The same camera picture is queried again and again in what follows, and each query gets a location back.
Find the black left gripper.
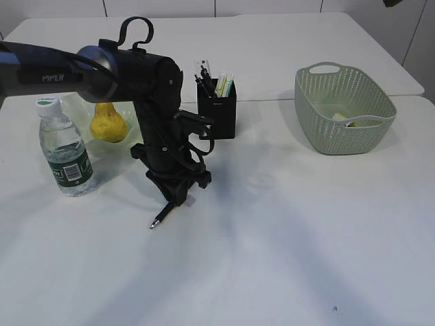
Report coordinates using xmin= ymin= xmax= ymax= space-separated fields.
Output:
xmin=130 ymin=143 xmax=211 ymax=206

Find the black pen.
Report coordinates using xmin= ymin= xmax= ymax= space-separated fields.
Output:
xmin=194 ymin=74 xmax=213 ymax=98
xmin=201 ymin=65 xmax=217 ymax=98
xmin=150 ymin=202 xmax=175 ymax=230

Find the yellow pear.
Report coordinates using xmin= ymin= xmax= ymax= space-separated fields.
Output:
xmin=90 ymin=103 xmax=128 ymax=143

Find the clear plastic ruler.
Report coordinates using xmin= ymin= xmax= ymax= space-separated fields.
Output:
xmin=194 ymin=60 xmax=217 ymax=98

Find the clear plastic water bottle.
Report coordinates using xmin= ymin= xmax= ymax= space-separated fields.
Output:
xmin=35 ymin=96 xmax=97 ymax=197

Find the yellow pen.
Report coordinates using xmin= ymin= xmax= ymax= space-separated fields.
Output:
xmin=215 ymin=71 xmax=228 ymax=98

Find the mint green pen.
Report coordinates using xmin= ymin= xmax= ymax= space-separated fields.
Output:
xmin=222 ymin=73 xmax=234 ymax=98

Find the waste paper label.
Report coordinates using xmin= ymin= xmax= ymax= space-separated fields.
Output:
xmin=332 ymin=112 xmax=358 ymax=128

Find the blue left robot arm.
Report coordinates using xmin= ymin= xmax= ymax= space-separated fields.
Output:
xmin=1 ymin=41 xmax=211 ymax=206

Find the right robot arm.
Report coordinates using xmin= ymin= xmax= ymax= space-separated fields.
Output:
xmin=383 ymin=0 xmax=402 ymax=7

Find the black square pen holder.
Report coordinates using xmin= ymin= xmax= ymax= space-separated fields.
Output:
xmin=197 ymin=84 xmax=237 ymax=140

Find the frosted green wavy plate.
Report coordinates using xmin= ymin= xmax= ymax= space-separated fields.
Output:
xmin=60 ymin=93 xmax=143 ymax=156

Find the green woven plastic basket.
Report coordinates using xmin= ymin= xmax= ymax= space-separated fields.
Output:
xmin=294 ymin=62 xmax=397 ymax=156

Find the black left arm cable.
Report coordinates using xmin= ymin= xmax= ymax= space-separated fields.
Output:
xmin=64 ymin=16 xmax=215 ymax=181

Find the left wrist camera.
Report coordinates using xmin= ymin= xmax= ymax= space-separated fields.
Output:
xmin=173 ymin=110 xmax=214 ymax=139

